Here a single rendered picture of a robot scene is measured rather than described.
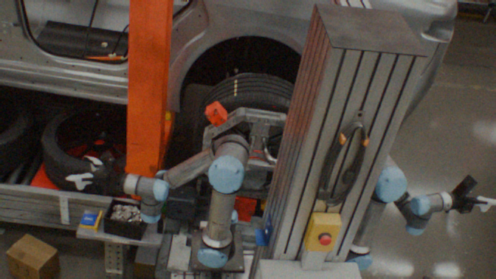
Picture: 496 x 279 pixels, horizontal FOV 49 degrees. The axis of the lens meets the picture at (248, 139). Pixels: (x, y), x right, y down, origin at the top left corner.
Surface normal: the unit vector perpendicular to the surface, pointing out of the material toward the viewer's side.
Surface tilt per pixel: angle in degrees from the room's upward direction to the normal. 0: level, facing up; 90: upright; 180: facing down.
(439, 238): 0
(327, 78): 90
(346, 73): 90
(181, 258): 0
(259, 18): 90
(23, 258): 0
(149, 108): 90
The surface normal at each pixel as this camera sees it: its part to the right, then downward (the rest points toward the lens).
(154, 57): -0.04, 0.62
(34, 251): 0.15, -0.77
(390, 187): 0.33, 0.52
